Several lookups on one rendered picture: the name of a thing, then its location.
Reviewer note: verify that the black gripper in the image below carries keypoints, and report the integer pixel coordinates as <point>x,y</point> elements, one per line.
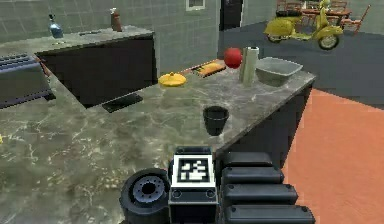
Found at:
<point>146,195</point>

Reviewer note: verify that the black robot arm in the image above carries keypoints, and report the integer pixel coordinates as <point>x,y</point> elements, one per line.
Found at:
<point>233,193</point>

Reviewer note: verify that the brown wooden chair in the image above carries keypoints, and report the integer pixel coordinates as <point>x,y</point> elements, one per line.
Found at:
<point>358,20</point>
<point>287,7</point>

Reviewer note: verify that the marble kitchen counter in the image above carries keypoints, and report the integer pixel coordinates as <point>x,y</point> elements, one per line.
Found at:
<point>133,120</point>

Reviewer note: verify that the black flat remote control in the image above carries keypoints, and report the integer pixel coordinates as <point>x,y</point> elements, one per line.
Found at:
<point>122,102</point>

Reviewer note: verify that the black cup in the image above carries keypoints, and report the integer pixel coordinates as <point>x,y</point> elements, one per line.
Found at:
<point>215,120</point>

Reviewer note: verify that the yellow round lid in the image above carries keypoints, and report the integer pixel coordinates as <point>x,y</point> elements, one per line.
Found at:
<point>172,79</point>

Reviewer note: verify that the orange bread on board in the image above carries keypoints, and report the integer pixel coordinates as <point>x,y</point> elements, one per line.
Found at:
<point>208,68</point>

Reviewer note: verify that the red ball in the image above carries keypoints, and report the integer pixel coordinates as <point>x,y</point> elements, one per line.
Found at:
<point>232,57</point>

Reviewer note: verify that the pale green paper towel roll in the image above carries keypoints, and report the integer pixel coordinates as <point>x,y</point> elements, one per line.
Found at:
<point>249,65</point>

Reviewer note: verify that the brown bottle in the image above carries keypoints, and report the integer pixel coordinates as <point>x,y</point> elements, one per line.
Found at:
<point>116,20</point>

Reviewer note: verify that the grey bowl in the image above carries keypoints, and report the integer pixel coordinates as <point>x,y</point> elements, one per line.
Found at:
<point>276,70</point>

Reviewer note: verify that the blue glass bottle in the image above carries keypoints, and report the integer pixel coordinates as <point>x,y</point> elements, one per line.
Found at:
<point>55,29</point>

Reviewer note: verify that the white framed window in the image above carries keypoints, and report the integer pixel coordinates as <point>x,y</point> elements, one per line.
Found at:
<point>195,4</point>

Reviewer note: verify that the dark room door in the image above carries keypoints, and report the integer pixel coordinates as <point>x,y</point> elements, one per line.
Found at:
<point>231,14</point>

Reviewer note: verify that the yellow scooter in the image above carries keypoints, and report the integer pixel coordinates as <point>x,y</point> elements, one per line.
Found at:
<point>305,28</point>

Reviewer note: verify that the brown wooden table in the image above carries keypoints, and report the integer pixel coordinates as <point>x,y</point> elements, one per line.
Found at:
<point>328,12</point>

